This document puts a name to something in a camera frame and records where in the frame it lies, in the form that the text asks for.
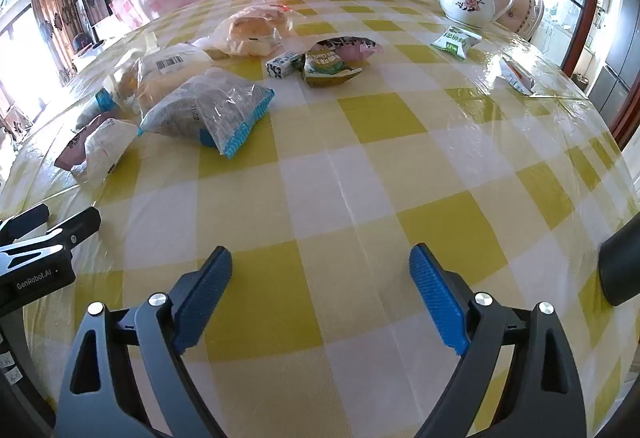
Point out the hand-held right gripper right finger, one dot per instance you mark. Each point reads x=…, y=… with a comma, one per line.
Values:
x=440, y=303

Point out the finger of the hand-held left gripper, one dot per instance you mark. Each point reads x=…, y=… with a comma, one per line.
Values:
x=77, y=227
x=25, y=221

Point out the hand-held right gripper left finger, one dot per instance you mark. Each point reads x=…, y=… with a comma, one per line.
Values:
x=205, y=298

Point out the white wrapped snack packet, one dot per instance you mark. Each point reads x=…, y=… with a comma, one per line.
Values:
x=107, y=143

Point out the blue white snack packet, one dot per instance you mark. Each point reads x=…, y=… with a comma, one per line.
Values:
x=102, y=100

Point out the yellow checked tablecloth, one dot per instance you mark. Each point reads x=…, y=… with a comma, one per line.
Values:
x=350, y=193

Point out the large bread bag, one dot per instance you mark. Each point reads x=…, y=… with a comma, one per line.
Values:
x=165, y=78

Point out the clear bag with blue edges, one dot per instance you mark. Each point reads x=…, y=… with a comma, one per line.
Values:
x=210, y=108

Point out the dark rounded object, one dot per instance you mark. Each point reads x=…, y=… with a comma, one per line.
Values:
x=622, y=263

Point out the brown curtain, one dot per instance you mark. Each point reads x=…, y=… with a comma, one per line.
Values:
x=50, y=8

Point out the red white snack packet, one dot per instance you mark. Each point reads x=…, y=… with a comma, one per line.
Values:
x=517, y=77

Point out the small black white carton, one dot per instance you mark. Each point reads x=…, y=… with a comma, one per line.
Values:
x=280, y=65

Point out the bun in clear bag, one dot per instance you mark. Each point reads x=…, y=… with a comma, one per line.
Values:
x=250, y=30

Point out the green white snack packet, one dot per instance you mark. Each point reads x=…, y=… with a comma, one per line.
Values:
x=452, y=40

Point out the pink dark snack packet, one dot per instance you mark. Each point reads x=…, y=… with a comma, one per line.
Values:
x=357, y=49

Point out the grey refrigerator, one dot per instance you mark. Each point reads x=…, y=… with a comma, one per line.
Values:
x=620, y=58

